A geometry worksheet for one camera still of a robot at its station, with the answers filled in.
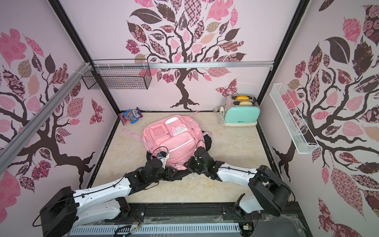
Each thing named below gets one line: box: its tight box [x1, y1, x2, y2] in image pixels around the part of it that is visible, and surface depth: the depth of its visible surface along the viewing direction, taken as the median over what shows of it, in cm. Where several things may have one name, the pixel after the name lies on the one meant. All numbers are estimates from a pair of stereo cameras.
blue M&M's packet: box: [122, 109, 139, 125], surface depth 116 cm
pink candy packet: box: [118, 112, 130, 126], surface depth 116 cm
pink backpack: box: [121, 111, 214, 171], surface depth 97 cm
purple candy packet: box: [132, 106, 144, 119], surface depth 120 cm
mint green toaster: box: [224, 93, 261, 127], surface depth 105 cm
